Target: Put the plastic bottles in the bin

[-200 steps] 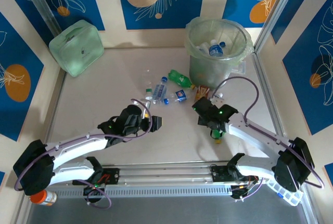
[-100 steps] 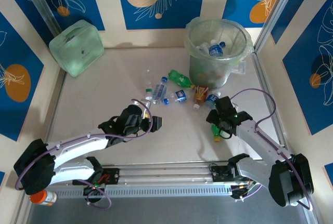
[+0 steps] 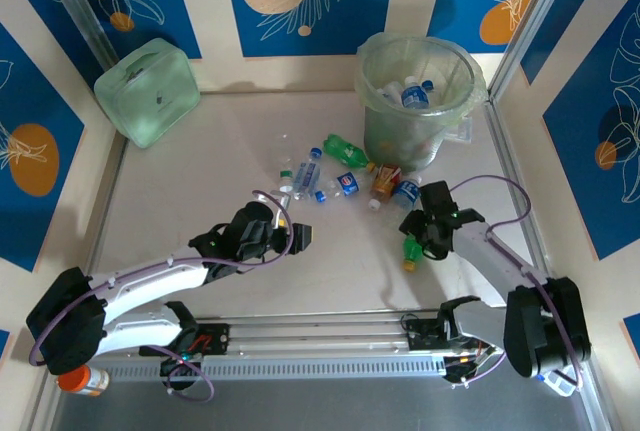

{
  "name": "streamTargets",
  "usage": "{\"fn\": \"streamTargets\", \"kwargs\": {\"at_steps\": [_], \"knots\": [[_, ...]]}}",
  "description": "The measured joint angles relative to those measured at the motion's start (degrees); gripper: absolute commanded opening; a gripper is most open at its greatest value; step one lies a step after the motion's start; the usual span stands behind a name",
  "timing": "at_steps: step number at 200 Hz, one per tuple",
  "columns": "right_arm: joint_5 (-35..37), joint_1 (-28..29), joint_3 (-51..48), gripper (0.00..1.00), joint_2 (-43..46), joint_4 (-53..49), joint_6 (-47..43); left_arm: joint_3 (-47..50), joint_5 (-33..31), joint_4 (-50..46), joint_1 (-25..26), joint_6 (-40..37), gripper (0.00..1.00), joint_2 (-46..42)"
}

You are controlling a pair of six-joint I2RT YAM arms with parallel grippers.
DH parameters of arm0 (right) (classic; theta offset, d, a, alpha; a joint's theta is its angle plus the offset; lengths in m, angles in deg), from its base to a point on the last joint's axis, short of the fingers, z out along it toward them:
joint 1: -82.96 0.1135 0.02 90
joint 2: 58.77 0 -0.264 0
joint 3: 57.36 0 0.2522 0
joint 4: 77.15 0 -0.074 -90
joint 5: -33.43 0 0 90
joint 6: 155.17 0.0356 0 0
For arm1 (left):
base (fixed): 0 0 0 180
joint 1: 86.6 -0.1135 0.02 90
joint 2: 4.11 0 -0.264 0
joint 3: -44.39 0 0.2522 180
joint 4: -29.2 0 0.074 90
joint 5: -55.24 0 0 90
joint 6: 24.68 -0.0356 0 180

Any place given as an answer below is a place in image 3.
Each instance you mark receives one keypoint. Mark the green bottle yellow cap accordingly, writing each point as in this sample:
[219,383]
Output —
[412,248]

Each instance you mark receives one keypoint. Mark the small bottle green cap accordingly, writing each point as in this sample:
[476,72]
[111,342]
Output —
[286,181]

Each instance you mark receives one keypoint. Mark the orange juice bottle red label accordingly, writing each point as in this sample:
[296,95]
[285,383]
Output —
[384,178]

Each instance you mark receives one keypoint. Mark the clear bottle round blue logo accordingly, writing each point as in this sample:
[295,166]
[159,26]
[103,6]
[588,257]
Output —
[348,183]

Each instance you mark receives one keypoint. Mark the clear unlabelled plastic bottle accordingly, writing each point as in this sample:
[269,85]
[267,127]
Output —
[286,151]

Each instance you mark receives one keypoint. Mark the green bottle with lime label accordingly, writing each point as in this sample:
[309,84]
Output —
[345,151]

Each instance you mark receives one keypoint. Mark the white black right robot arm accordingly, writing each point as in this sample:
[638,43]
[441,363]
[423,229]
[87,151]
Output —
[500,256]

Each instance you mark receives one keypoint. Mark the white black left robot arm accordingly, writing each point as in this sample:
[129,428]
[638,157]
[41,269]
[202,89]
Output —
[150,281]

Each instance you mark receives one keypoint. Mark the bin with green liner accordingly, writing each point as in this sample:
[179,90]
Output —
[395,143]

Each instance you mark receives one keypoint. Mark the small clear plastic box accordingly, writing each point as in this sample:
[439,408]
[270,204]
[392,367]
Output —
[462,131]

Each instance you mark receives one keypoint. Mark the mint green zip pouch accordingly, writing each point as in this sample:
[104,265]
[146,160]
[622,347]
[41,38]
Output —
[147,93]

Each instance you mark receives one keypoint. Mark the orange lid pill bottle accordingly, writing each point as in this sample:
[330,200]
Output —
[85,381]

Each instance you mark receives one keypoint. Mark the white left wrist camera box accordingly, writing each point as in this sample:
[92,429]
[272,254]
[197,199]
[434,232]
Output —
[281,208]

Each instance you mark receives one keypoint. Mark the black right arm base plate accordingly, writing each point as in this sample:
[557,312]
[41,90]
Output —
[420,336]

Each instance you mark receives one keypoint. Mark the aluminium table side rail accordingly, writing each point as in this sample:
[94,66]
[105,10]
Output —
[114,176]
[504,151]

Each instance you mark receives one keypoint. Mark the aluminium mounting rail frame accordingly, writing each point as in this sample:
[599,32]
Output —
[325,336]

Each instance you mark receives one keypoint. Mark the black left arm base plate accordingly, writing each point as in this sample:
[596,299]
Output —
[217,338]

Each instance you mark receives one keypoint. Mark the aluminium corner post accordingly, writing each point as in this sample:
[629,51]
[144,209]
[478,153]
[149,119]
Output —
[82,6]
[530,26]

